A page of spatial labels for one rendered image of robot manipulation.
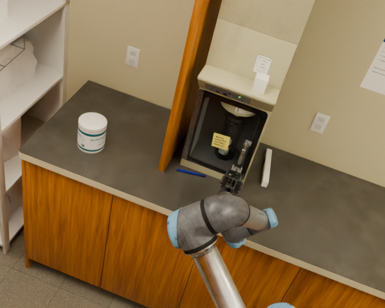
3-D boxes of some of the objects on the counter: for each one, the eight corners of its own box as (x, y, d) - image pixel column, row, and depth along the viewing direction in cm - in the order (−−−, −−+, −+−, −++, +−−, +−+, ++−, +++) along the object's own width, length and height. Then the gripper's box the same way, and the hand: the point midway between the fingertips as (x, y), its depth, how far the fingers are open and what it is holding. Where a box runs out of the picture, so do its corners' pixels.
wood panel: (189, 116, 261) (266, -190, 171) (194, 118, 260) (274, -188, 170) (157, 170, 223) (235, -185, 133) (164, 172, 223) (245, -183, 133)
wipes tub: (84, 132, 233) (86, 108, 223) (109, 142, 231) (112, 117, 222) (71, 148, 223) (73, 123, 213) (97, 157, 221) (99, 132, 212)
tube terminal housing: (194, 135, 248) (231, -4, 199) (252, 157, 245) (305, 21, 196) (179, 164, 229) (216, 18, 180) (242, 187, 226) (297, 45, 177)
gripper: (240, 192, 183) (251, 160, 199) (218, 184, 184) (231, 153, 200) (234, 207, 189) (245, 175, 205) (213, 199, 190) (226, 167, 206)
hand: (236, 170), depth 203 cm, fingers closed
